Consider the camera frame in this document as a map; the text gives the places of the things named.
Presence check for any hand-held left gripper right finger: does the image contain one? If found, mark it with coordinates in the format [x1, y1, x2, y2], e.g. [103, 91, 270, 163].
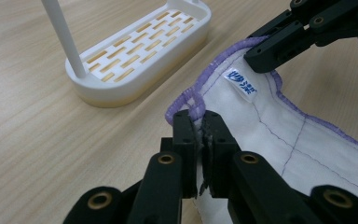
[200, 109, 325, 224]

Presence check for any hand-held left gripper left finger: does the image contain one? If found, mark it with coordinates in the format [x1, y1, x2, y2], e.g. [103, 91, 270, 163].
[126, 108, 199, 224]

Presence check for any white cloth with purple edge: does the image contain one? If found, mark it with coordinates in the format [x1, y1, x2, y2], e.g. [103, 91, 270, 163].
[163, 35, 358, 224]

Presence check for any white rack with handle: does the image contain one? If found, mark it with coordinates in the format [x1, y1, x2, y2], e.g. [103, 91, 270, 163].
[40, 0, 213, 109]

